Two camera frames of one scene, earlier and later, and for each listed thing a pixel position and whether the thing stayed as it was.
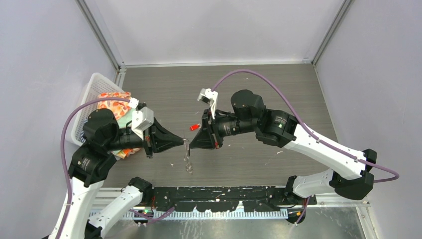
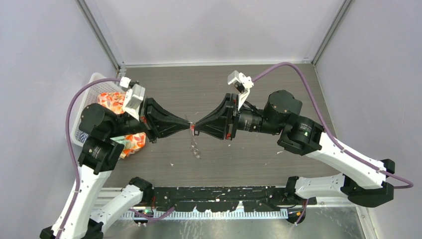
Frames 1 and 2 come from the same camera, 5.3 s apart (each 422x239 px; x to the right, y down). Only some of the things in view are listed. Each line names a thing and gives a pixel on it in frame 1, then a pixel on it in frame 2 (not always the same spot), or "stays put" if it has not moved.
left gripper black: (152, 138) -> (153, 115)
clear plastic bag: (187, 149) -> (195, 149)
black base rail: (219, 198) stays put
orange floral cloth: (119, 108) stays put
